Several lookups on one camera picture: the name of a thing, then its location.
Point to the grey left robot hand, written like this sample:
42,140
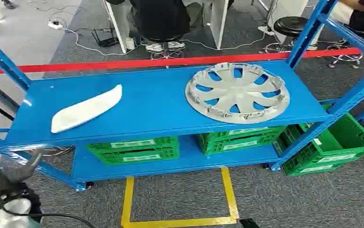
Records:
21,171

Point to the white curved plastic part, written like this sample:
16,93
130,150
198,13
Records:
84,110

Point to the red barrier bar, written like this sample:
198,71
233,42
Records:
106,65

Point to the white power strip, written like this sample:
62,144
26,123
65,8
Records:
55,25

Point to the person's foot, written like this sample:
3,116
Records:
10,4

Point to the white power adapter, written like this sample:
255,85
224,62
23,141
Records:
130,43

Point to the chrome stool base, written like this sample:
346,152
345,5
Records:
167,55

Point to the silver wheel hubcap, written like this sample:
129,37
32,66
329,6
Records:
236,94

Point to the white desk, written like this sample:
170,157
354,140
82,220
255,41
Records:
219,22

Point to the black round stool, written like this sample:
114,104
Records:
345,56
290,25

